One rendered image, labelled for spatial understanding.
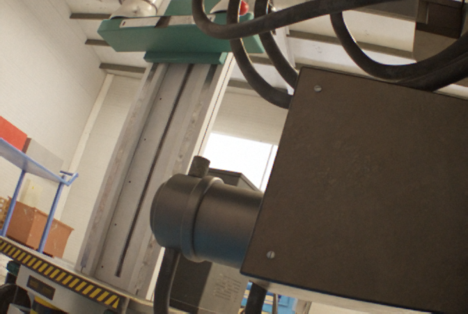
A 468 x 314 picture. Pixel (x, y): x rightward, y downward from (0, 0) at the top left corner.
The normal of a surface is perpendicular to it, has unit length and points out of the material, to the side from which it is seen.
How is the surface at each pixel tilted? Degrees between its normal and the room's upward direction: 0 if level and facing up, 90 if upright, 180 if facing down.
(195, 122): 90
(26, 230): 108
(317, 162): 90
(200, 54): 90
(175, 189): 71
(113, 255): 90
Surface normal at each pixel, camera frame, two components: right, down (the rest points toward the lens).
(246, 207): -0.11, -0.66
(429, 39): -0.29, 0.90
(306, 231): -0.22, -0.40
